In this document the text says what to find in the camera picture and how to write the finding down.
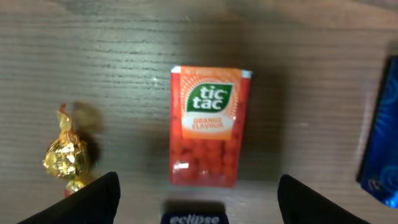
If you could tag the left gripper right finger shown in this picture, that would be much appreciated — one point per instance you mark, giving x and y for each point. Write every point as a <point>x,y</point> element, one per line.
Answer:
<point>304,208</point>

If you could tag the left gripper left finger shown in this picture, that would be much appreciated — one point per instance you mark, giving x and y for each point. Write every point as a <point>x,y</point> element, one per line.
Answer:
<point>90,205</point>

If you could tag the orange candy box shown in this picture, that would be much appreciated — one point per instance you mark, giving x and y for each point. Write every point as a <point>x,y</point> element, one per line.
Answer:
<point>211,155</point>

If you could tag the gold wrapped candy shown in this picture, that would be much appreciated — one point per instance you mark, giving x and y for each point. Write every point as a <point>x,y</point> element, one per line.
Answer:
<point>66,155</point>

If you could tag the blue candy pack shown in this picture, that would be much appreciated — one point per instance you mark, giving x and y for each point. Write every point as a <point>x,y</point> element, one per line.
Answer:
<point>194,219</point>
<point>384,140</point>

